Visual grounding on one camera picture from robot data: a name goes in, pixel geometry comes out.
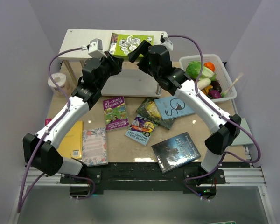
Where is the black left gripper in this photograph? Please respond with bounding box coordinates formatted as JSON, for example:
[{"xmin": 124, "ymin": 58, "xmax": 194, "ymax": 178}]
[{"xmin": 97, "ymin": 51, "xmax": 124, "ymax": 90}]

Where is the green cartoon paperback book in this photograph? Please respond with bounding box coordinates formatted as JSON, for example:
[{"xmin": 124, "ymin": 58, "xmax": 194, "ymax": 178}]
[{"xmin": 109, "ymin": 33, "xmax": 154, "ymax": 57}]

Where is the blue Treehouse paperback book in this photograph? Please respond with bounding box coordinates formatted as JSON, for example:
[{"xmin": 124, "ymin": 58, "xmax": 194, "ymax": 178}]
[{"xmin": 125, "ymin": 114, "xmax": 158, "ymax": 146}]

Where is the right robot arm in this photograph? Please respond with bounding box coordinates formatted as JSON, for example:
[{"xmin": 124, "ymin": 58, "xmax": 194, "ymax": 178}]
[{"xmin": 128, "ymin": 41, "xmax": 241, "ymax": 183}]

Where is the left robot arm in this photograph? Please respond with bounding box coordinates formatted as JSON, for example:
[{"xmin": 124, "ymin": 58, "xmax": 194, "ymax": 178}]
[{"xmin": 23, "ymin": 51, "xmax": 124, "ymax": 183}]

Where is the green lettuce toy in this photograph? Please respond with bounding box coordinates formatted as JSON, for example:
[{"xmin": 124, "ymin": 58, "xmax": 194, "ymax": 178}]
[{"xmin": 185, "ymin": 61, "xmax": 201, "ymax": 79}]

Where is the toilet paper roll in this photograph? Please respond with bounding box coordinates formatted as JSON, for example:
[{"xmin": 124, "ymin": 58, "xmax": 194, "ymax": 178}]
[{"xmin": 48, "ymin": 72, "xmax": 72, "ymax": 97}]

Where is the purple Treehouse paperback book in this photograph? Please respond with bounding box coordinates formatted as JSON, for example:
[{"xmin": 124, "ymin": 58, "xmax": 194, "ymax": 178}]
[{"xmin": 103, "ymin": 96, "xmax": 129, "ymax": 131}]

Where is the dark green illustrated book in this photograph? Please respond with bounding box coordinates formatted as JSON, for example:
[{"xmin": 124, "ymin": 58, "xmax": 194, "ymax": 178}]
[{"xmin": 136, "ymin": 98, "xmax": 175, "ymax": 130}]

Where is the light blue cat book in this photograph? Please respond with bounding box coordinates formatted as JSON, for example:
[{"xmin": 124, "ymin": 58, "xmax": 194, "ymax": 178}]
[{"xmin": 154, "ymin": 96, "xmax": 195, "ymax": 120}]

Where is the orange pumpkin toy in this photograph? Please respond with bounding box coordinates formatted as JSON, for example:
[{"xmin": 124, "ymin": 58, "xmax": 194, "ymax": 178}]
[{"xmin": 204, "ymin": 62, "xmax": 215, "ymax": 72}]

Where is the white radish toy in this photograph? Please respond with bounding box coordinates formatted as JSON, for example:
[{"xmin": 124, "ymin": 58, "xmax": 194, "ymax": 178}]
[{"xmin": 197, "ymin": 78, "xmax": 211, "ymax": 90}]

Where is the yellow pepper toy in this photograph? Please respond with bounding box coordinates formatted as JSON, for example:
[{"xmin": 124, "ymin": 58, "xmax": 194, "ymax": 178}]
[{"xmin": 202, "ymin": 85, "xmax": 213, "ymax": 95}]

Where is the purple eggplant toy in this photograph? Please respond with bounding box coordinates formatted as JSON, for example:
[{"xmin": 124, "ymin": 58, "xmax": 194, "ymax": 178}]
[{"xmin": 210, "ymin": 80, "xmax": 222, "ymax": 93}]

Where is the floral pastel notebook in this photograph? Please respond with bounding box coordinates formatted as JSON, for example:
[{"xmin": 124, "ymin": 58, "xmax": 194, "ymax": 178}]
[{"xmin": 82, "ymin": 127, "xmax": 108, "ymax": 167}]

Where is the purple onion toy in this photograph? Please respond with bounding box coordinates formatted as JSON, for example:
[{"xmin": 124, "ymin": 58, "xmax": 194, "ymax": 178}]
[{"xmin": 208, "ymin": 89, "xmax": 221, "ymax": 99}]

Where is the green onion toy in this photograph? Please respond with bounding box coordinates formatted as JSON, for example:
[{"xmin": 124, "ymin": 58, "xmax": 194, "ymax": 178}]
[{"xmin": 221, "ymin": 72, "xmax": 243, "ymax": 98}]

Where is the yellow book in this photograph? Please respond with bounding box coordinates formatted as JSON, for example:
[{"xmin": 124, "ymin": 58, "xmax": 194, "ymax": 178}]
[{"xmin": 58, "ymin": 121, "xmax": 83, "ymax": 160}]

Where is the white plastic basket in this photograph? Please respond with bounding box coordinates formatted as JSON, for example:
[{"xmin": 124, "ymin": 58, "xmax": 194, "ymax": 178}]
[{"xmin": 179, "ymin": 54, "xmax": 237, "ymax": 103}]

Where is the dark glossy hardcover book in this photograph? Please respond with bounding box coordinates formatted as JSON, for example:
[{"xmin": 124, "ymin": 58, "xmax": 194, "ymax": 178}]
[{"xmin": 151, "ymin": 132, "xmax": 201, "ymax": 173}]

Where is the grey-green cat book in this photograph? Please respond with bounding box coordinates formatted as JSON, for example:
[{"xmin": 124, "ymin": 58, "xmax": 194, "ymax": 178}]
[{"xmin": 231, "ymin": 118, "xmax": 253, "ymax": 146}]

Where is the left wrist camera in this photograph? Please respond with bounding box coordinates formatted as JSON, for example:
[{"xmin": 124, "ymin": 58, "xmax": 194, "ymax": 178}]
[{"xmin": 88, "ymin": 38, "xmax": 105, "ymax": 58}]

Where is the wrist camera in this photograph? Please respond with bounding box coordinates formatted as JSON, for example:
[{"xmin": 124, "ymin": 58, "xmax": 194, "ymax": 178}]
[
  {"xmin": 160, "ymin": 33, "xmax": 173, "ymax": 51},
  {"xmin": 88, "ymin": 38, "xmax": 105, "ymax": 58}
]

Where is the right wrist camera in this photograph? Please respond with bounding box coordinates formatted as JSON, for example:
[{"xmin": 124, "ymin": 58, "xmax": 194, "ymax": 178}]
[{"xmin": 160, "ymin": 33, "xmax": 173, "ymax": 51}]

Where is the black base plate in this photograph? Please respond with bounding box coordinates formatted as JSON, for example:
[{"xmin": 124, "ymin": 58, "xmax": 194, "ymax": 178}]
[{"xmin": 60, "ymin": 162, "xmax": 226, "ymax": 196}]

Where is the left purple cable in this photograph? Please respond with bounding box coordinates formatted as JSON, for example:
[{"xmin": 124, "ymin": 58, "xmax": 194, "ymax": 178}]
[{"xmin": 16, "ymin": 46, "xmax": 89, "ymax": 213}]

